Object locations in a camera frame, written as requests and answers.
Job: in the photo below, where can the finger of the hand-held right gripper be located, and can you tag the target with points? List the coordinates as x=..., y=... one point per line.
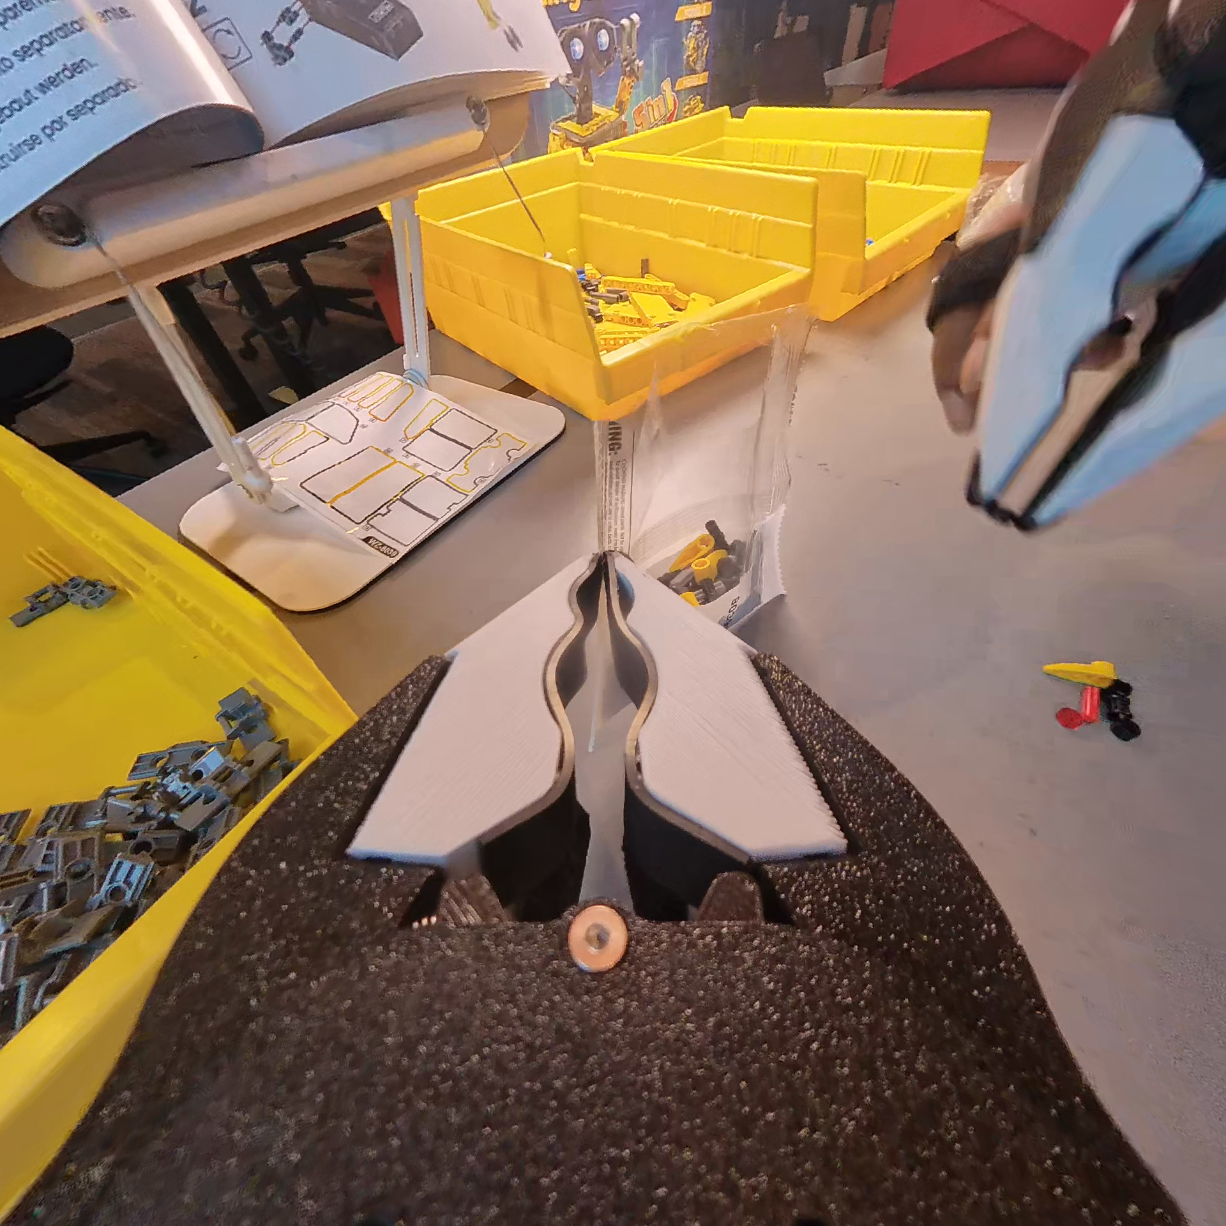
x=1159, y=431
x=1083, y=269

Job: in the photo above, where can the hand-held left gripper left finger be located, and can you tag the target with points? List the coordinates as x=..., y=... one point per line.
x=479, y=748

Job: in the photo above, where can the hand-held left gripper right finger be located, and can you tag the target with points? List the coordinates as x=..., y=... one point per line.
x=737, y=748

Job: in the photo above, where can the pile of small colourful parts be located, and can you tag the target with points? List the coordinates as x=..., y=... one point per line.
x=1092, y=700

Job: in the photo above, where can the clear plastic bag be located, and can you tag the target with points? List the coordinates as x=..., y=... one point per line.
x=710, y=441

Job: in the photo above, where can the person's right hand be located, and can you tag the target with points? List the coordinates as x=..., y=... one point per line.
x=958, y=384

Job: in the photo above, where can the red plastic bin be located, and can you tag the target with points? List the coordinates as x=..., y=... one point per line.
x=997, y=39

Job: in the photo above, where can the white sticker sheet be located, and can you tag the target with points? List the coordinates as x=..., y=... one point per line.
x=403, y=460

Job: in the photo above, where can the yellow bin with grey parts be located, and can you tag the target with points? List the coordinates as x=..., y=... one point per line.
x=116, y=691

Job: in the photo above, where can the pile of grey connector parts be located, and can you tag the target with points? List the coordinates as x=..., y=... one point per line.
x=116, y=863

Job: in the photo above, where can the yellow divided bin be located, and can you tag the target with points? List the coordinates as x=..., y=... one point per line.
x=498, y=307

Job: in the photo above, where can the pile of yellow parts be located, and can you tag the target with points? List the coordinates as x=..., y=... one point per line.
x=643, y=307

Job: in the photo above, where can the white stand pole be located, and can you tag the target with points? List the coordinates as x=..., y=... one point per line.
x=412, y=288

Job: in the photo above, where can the black office chair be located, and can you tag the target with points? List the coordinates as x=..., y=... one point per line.
x=288, y=307

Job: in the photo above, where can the blue printed cardboard box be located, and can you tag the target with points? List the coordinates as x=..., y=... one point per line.
x=632, y=59

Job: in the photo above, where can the white book stand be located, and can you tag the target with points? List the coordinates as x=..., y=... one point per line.
x=250, y=202

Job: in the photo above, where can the instruction booklet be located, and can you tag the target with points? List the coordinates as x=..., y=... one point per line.
x=192, y=78

